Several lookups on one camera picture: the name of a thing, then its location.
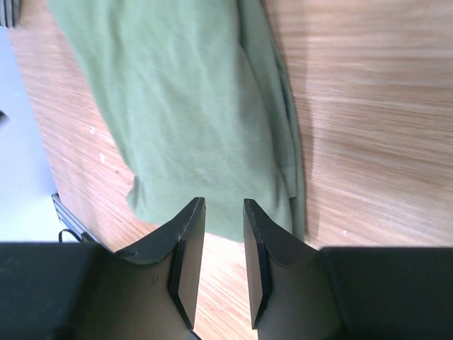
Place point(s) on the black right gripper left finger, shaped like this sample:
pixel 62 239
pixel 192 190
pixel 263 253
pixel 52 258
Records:
pixel 148 290

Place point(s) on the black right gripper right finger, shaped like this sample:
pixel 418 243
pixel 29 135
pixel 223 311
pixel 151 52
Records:
pixel 343 292

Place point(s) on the green tank top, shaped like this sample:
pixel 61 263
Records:
pixel 197 99

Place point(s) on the thin-striped black white tank top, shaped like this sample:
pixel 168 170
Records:
pixel 10 13

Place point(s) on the aluminium frame rail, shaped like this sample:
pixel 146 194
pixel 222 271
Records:
pixel 71 225

